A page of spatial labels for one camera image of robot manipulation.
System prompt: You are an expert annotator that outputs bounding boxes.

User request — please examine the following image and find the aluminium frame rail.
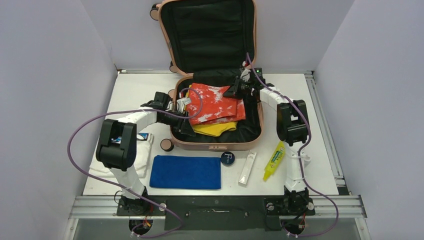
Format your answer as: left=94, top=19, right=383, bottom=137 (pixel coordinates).
left=71, top=72, right=369, bottom=240

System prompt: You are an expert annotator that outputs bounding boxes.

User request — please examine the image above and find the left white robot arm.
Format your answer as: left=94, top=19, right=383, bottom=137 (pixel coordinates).
left=95, top=92, right=195, bottom=215

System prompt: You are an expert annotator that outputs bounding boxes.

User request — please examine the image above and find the purple cable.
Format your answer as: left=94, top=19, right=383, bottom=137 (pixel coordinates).
left=245, top=52, right=340, bottom=239
left=67, top=87, right=204, bottom=239

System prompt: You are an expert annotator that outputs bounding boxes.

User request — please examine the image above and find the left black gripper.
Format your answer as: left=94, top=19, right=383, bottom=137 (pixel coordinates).
left=158, top=109, right=195, bottom=137

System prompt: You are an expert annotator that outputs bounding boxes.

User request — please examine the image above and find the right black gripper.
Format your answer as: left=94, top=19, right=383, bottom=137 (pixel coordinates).
left=224, top=76, right=255, bottom=99

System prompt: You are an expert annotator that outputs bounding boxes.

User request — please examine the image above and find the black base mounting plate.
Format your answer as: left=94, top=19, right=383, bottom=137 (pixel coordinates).
left=116, top=195, right=316, bottom=231

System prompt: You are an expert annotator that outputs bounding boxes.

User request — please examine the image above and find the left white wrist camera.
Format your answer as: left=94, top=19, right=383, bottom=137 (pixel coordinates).
left=176, top=97, right=192, bottom=113

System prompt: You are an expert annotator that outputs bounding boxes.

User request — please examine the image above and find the round dark blue tin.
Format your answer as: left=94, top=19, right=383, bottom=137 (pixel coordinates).
left=220, top=151, right=236, bottom=167

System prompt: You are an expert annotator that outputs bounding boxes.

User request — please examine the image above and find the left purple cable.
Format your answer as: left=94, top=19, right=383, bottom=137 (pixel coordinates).
left=67, top=87, right=204, bottom=239

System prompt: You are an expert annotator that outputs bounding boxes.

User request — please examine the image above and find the yellow green bottle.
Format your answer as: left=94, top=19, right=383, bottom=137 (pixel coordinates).
left=262, top=141, right=286, bottom=182

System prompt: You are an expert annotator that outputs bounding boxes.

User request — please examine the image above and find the yellow cloth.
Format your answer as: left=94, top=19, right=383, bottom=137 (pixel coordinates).
left=184, top=85, right=239, bottom=138

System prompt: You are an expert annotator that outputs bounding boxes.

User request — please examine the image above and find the white toothpaste tube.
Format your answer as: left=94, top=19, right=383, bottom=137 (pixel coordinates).
left=238, top=150, right=257, bottom=186

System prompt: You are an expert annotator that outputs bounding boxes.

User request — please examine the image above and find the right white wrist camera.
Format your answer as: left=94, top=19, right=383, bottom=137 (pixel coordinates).
left=240, top=67, right=251, bottom=82

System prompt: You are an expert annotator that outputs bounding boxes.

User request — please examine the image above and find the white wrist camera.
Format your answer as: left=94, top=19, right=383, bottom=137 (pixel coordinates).
left=176, top=97, right=192, bottom=113
left=240, top=67, right=251, bottom=82

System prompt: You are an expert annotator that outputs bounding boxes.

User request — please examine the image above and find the pink open suitcase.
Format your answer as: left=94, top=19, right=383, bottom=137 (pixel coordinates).
left=149, top=0, right=264, bottom=152

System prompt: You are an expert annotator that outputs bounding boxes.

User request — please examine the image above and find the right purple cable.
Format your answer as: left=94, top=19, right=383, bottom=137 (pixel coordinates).
left=245, top=52, right=340, bottom=239

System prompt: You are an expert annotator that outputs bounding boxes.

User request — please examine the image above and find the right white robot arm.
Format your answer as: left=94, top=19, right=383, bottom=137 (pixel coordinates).
left=223, top=66, right=311, bottom=215

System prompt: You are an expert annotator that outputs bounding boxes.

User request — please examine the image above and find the red white patterned cloth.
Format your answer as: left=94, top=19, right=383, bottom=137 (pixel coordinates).
left=186, top=83, right=246, bottom=125

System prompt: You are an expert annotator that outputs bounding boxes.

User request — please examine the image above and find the white folded shirt blue print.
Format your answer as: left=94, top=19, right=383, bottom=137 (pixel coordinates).
left=89, top=132, right=154, bottom=178

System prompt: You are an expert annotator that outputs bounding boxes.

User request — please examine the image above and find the blue folded towel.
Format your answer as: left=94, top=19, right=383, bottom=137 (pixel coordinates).
left=149, top=155, right=222, bottom=190

